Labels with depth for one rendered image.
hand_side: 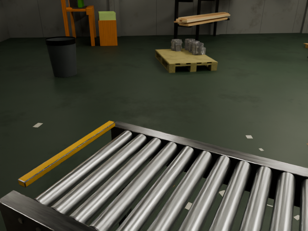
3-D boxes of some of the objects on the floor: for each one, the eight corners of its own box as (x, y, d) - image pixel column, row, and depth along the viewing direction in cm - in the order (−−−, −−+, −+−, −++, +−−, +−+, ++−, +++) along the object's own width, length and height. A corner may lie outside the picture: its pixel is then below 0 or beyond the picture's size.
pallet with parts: (217, 71, 483) (219, 49, 467) (165, 73, 471) (165, 51, 455) (196, 55, 605) (197, 37, 589) (154, 56, 593) (154, 38, 577)
